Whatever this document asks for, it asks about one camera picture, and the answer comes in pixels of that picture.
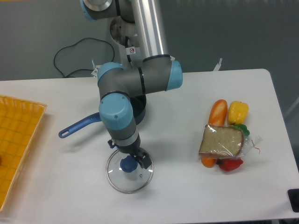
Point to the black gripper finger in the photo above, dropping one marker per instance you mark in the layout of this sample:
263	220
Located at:
143	159

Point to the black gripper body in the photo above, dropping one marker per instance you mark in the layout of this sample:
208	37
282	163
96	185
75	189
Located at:
129	146

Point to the glass lid blue knob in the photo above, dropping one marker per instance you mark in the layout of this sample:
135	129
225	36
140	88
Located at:
125	175

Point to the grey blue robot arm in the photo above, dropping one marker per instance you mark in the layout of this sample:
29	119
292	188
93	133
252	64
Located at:
117	85

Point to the dark blue saucepan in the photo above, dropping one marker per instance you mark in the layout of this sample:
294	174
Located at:
139	109

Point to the orange toy carrot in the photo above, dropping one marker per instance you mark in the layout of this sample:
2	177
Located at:
208	161

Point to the bagged bread slice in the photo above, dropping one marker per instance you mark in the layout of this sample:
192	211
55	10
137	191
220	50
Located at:
226	142

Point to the red toy bell pepper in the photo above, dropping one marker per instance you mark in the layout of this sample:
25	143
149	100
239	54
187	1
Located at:
228	165

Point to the orange toy baguette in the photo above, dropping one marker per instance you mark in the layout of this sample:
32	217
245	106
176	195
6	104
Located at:
218	113

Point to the green toy pepper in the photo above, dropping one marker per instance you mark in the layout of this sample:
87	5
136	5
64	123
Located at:
242	128

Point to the yellow toy bell pepper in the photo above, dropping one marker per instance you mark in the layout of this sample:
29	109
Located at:
237	112

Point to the yellow plastic basket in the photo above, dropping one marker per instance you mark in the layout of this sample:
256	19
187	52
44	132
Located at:
19	121

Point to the black object at table corner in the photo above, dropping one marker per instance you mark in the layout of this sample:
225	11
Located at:
293	195

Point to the white table leg bracket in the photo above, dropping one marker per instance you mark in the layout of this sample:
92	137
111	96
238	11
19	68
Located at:
218	65

